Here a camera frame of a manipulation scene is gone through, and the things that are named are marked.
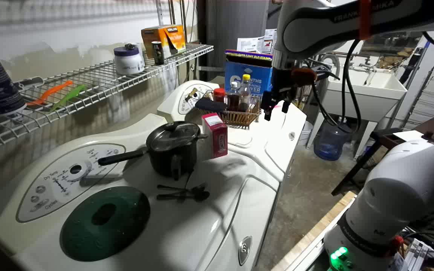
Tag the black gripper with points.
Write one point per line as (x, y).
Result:
(284, 83)

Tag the green plastic tool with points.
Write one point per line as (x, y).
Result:
(71, 95)

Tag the dark green round plate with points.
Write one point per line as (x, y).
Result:
(104, 223)

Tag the black metal tool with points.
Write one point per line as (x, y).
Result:
(189, 193)

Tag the yellow orange cardboard box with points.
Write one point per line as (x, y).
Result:
(169, 40)

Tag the white jar with dark lid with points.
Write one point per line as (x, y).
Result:
(129, 61)

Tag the blue detergent box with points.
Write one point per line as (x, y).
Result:
(249, 68)

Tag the orange plastic tool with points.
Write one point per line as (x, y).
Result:
(49, 94)

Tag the white washing machine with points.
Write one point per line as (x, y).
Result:
(187, 235)

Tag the dark navy cloth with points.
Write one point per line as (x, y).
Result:
(210, 104)

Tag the white utility sink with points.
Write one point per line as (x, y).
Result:
(373, 92)

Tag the blue water jug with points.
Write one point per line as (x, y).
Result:
(330, 143)

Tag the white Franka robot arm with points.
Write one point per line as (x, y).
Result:
(413, 186)

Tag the pink carton box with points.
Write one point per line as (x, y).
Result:
(216, 136)

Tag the bottle with red lid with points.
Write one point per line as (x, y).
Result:
(220, 95)

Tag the black pot with lid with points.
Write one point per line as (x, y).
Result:
(174, 148)

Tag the dark wooden bench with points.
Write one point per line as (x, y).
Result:
(430, 128)

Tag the green glowing light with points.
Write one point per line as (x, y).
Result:
(341, 258)

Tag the clear bottle with yellow lid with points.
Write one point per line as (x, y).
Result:
(246, 95)

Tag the small dark bottle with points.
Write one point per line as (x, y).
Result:
(157, 53)

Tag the white dryer machine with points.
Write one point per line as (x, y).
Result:
(278, 145)

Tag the wooden board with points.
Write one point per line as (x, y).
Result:
(312, 234)

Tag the grey water heater tank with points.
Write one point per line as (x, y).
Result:
(234, 23)

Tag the dark bottle with white lid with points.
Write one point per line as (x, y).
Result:
(234, 100)

